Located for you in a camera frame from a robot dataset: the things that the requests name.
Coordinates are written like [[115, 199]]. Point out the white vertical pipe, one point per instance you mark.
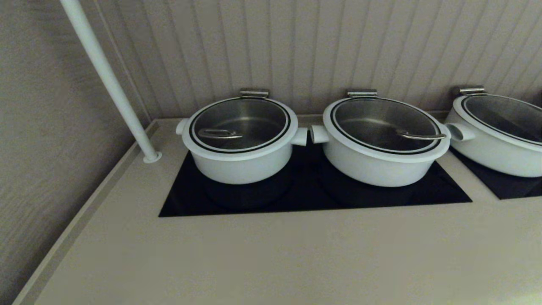
[[106, 76]]

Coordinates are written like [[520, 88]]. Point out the white cooking pot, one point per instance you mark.
[[487, 152], [250, 167], [372, 169]]

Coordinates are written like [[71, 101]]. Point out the short black glass cooktop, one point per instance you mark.
[[504, 186]]

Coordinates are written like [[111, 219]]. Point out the long black glass cooktop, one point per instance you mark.
[[305, 195]]

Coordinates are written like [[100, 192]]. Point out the white round pipe flange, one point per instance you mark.
[[152, 157]]

